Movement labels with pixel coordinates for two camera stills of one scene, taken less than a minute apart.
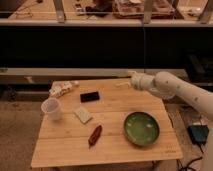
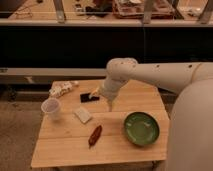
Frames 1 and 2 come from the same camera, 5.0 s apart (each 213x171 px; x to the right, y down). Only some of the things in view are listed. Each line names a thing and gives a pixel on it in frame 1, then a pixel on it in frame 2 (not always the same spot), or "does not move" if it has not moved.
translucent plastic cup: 50,108 does not move
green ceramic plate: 141,128 does not move
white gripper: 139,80 -> 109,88
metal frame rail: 47,75 does not move
